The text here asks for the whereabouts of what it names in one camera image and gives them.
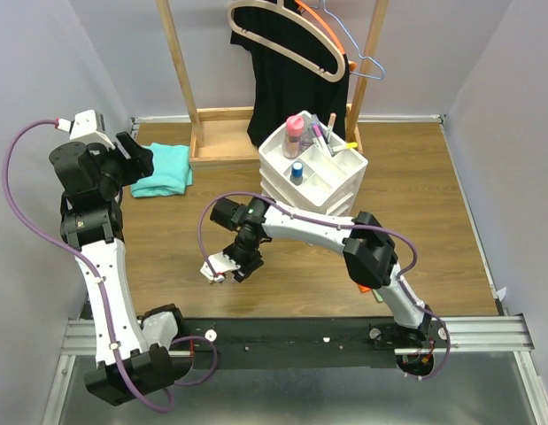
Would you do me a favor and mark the yellow capped white marker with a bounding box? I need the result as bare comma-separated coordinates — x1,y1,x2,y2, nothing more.
333,142,359,153

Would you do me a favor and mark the pink capped clear bottle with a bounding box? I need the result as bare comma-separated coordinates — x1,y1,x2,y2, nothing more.
282,115,305,158

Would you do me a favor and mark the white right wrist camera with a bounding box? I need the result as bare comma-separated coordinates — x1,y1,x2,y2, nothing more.
199,252,240,283

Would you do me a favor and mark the pink capped white marker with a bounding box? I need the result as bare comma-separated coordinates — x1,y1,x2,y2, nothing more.
312,124,332,158

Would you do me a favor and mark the grey capped white marker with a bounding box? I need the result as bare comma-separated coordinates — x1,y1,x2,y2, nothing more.
312,114,335,157

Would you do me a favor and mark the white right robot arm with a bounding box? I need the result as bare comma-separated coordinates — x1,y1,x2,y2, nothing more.
200,193,432,347

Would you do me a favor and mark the white drawer organizer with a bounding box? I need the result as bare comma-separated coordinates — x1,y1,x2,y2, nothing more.
259,125,368,216

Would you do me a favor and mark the grey green highlighter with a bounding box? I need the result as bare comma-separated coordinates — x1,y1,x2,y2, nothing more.
371,290,384,304

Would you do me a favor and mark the blue wire hanger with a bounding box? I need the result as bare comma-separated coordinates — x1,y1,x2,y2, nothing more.
313,0,386,81

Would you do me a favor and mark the clear round clip jar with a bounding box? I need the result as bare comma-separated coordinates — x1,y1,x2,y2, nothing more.
299,127,311,152

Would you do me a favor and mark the orange plastic hanger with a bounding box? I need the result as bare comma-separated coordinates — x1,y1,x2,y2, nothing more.
295,0,345,55

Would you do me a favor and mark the black hanging garment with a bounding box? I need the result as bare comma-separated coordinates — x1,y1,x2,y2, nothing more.
230,8,350,147

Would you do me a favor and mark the peach capped white marker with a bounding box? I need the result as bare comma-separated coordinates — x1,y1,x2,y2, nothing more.
326,112,336,144

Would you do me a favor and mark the teal folded cloth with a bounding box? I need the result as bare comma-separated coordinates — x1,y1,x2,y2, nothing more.
130,143,193,198

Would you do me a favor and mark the wooden clothes rack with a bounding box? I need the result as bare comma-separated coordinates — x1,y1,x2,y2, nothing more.
156,0,389,168

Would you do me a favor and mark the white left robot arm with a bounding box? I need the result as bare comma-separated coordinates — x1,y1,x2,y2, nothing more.
49,132,190,406

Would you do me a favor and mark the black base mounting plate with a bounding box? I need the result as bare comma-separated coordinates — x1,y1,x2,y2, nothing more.
172,316,452,379

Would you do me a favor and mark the blue grey glue stick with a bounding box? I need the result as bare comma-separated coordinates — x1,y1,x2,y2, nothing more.
289,161,305,186

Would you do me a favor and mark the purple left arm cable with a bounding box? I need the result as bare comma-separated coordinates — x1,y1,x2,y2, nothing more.
1,118,220,413

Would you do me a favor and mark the beige wooden hanger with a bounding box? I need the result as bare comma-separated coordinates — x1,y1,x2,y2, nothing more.
227,0,349,83

